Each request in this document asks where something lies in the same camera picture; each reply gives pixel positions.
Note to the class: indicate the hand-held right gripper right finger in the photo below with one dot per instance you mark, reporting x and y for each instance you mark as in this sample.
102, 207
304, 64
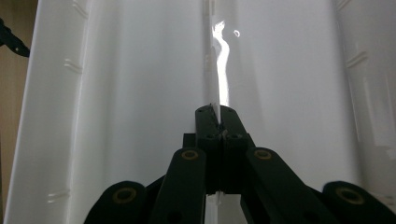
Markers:
235, 146

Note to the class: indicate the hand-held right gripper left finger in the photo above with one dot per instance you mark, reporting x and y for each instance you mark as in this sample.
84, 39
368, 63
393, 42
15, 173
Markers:
208, 146

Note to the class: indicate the white plastic lid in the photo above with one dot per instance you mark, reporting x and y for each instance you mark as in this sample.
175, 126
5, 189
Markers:
130, 102

